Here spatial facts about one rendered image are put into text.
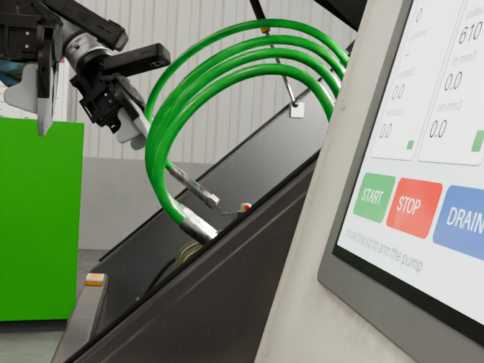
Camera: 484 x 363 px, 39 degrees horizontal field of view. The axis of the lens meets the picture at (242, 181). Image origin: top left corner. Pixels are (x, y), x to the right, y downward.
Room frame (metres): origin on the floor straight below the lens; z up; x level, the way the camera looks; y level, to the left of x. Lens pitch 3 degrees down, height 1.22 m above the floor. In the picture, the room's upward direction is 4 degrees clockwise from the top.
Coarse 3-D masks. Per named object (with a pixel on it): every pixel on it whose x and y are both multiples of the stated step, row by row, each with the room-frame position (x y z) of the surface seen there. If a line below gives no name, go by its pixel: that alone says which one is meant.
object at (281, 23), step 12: (240, 24) 1.11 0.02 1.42; (252, 24) 1.11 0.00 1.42; (264, 24) 1.11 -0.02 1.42; (276, 24) 1.10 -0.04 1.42; (288, 24) 1.10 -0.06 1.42; (300, 24) 1.10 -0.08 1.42; (216, 36) 1.12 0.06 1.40; (312, 36) 1.10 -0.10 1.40; (324, 36) 1.09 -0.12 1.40; (192, 48) 1.12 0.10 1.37; (336, 48) 1.09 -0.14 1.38; (180, 60) 1.12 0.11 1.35; (348, 60) 1.09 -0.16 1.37; (168, 72) 1.13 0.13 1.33; (156, 84) 1.13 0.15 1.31; (156, 96) 1.13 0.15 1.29; (168, 168) 1.13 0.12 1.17
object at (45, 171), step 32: (0, 128) 3.97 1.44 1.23; (32, 128) 4.04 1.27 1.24; (64, 128) 4.11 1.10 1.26; (0, 160) 3.97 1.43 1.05; (32, 160) 4.04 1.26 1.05; (64, 160) 4.11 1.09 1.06; (0, 192) 3.98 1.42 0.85; (32, 192) 4.04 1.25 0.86; (64, 192) 4.11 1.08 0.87; (0, 224) 3.98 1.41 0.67; (32, 224) 4.05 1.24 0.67; (64, 224) 4.12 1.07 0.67; (0, 256) 3.98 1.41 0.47; (32, 256) 4.05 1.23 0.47; (64, 256) 4.12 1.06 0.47; (0, 288) 3.99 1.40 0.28; (32, 288) 4.05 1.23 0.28; (64, 288) 4.12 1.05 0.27; (0, 320) 3.99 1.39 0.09; (32, 320) 4.10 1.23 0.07; (64, 320) 4.17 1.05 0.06
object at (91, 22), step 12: (48, 0) 0.88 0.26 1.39; (60, 0) 0.88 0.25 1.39; (72, 0) 0.88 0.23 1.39; (60, 12) 0.88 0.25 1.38; (72, 12) 0.88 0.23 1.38; (84, 12) 0.88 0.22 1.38; (84, 24) 0.88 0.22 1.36; (96, 24) 0.88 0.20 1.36; (108, 24) 0.88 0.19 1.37; (96, 36) 0.89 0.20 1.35; (108, 36) 0.88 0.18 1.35; (120, 36) 0.89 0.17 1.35; (120, 48) 0.90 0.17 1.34
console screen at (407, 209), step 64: (448, 0) 0.47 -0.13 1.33; (384, 64) 0.57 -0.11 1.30; (448, 64) 0.44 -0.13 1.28; (384, 128) 0.52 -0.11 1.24; (448, 128) 0.41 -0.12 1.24; (384, 192) 0.47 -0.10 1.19; (448, 192) 0.38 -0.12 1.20; (384, 256) 0.44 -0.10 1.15; (448, 256) 0.36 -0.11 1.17; (384, 320) 0.41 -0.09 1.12; (448, 320) 0.33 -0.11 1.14
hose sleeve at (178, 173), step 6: (174, 168) 1.12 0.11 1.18; (174, 174) 1.12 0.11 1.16; (180, 174) 1.12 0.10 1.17; (186, 174) 1.12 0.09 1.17; (180, 180) 1.12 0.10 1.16; (186, 180) 1.12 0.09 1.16; (192, 180) 1.12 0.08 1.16; (186, 186) 1.12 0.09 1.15; (192, 186) 1.12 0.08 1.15; (198, 186) 1.12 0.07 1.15; (198, 192) 1.12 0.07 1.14; (204, 192) 1.12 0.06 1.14; (204, 198) 1.11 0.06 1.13
